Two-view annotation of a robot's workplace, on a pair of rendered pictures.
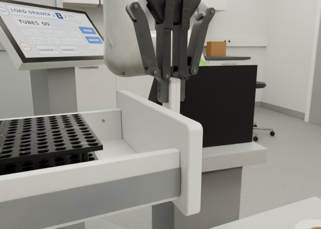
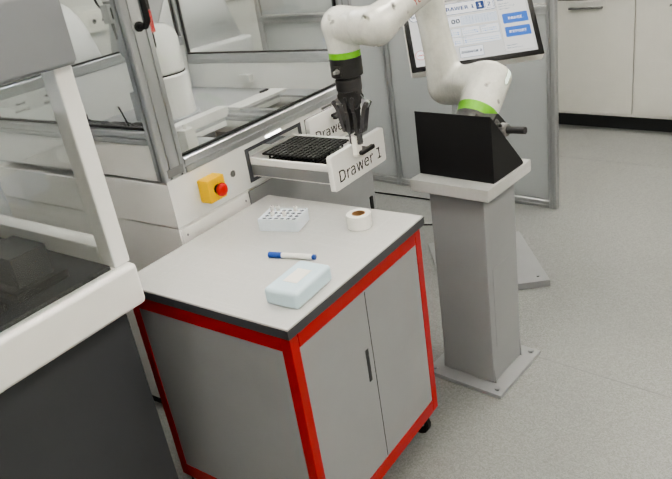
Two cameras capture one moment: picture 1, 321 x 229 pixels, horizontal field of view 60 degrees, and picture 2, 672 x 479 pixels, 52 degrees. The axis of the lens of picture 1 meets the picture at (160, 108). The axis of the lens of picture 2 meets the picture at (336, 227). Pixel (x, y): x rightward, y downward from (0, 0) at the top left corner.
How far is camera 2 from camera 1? 1.89 m
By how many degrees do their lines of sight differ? 60
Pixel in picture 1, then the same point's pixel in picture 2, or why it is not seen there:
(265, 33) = not seen: outside the picture
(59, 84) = not seen: hidden behind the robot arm
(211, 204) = (459, 225)
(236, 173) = (477, 206)
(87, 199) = (303, 174)
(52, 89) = not seen: hidden behind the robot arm
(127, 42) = (433, 78)
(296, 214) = (394, 215)
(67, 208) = (299, 175)
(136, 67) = (443, 99)
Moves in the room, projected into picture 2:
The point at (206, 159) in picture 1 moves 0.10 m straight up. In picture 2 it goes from (437, 185) to (434, 155)
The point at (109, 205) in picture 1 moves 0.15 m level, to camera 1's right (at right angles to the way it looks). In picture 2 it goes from (310, 178) to (335, 190)
